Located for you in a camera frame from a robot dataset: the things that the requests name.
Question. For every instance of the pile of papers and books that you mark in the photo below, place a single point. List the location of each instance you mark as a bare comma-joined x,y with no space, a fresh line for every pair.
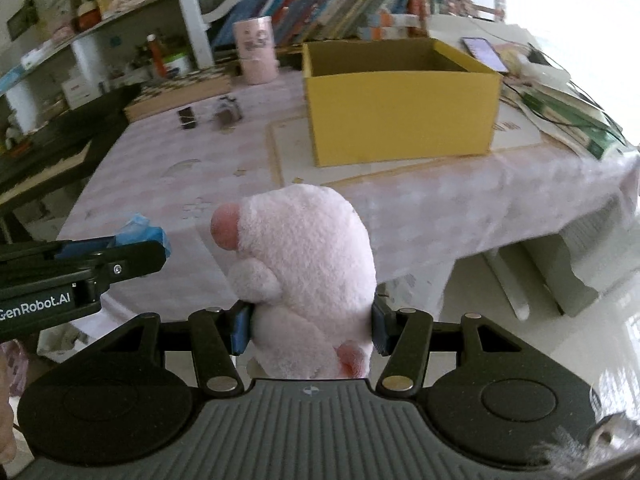
540,80

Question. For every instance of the white bookshelf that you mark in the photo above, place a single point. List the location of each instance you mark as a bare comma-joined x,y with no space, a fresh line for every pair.
190,15

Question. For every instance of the row of colourful leaning books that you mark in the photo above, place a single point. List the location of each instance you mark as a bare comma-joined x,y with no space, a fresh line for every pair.
320,10

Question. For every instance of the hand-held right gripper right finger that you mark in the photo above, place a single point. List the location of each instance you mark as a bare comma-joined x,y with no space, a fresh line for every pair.
381,331

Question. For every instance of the black side desk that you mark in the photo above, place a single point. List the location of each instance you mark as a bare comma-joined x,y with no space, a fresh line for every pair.
55,140

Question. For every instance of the pink pig plush toy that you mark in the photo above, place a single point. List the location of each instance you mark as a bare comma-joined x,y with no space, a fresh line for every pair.
310,270

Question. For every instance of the green book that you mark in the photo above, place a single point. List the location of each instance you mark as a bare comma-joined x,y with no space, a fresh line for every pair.
575,122

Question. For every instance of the small black block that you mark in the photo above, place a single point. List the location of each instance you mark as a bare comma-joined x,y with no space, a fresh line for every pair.
187,118

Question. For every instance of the beige desk mat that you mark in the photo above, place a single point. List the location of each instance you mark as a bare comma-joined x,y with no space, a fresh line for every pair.
290,160

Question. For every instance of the white jar with green lid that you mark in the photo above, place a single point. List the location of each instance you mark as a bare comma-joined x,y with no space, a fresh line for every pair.
178,64

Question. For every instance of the pink cylindrical container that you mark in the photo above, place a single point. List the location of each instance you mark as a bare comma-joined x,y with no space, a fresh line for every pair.
256,50

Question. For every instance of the orange and white small box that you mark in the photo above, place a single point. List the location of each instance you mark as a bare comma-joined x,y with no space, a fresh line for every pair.
380,33
400,21

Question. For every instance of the yellow cardboard box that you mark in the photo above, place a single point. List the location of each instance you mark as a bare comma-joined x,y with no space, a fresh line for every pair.
400,115

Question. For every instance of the checkered wooden board box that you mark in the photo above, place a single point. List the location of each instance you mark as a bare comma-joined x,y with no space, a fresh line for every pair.
175,92

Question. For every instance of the pink checked tablecloth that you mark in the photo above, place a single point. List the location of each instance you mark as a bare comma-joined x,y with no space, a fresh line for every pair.
165,160

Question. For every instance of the blue packet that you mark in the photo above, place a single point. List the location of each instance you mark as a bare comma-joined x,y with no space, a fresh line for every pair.
145,232

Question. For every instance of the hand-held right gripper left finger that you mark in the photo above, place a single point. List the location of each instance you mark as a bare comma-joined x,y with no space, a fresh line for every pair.
242,329

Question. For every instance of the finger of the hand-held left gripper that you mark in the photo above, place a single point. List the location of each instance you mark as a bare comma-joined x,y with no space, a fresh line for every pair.
132,262
40,251

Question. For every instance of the small grey toy figure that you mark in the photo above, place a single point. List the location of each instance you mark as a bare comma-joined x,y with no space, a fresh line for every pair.
227,112

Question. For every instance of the smartphone with lit screen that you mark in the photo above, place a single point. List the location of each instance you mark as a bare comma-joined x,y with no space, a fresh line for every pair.
484,54

